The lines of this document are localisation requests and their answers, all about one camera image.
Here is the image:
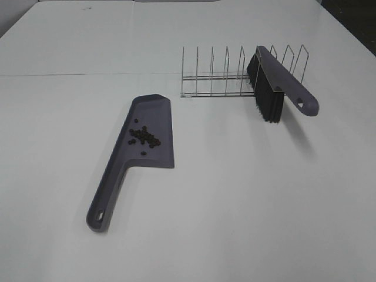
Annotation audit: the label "purple brush black bristles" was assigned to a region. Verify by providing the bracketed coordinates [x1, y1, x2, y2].
[247, 45, 320, 123]

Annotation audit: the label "purple plastic dustpan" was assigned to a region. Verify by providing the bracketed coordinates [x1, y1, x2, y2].
[86, 94, 174, 233]

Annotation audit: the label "metal wire rack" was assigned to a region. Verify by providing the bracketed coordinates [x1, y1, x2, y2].
[179, 43, 309, 99]

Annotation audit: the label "pile of coffee beans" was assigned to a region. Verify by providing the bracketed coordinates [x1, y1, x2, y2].
[126, 118, 162, 157]

